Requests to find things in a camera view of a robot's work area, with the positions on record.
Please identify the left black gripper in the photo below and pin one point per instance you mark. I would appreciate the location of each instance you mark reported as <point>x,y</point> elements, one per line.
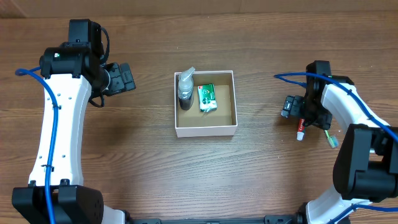
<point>120,84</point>

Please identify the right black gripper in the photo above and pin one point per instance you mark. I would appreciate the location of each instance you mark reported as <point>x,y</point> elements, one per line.
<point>325,121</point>

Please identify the Colgate toothpaste tube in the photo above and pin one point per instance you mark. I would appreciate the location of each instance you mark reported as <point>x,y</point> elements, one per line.
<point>301,130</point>

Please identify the white green toothbrush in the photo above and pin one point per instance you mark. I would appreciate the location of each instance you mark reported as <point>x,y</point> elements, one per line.
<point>332,140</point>

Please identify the clear spray bottle dark liquid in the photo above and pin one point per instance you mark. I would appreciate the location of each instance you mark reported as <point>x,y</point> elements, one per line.
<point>185,89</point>

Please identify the green soap packet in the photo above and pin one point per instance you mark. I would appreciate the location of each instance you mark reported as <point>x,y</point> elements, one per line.
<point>207,99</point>

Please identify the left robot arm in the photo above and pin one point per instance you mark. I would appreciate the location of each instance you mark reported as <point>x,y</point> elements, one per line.
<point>73,75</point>

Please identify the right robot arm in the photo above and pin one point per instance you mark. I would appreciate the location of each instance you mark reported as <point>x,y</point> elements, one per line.
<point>365,170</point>

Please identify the white cardboard box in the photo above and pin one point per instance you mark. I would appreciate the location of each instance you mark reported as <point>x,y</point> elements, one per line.
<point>221,122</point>

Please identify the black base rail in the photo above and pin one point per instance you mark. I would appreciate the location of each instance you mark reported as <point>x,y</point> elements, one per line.
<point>211,221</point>

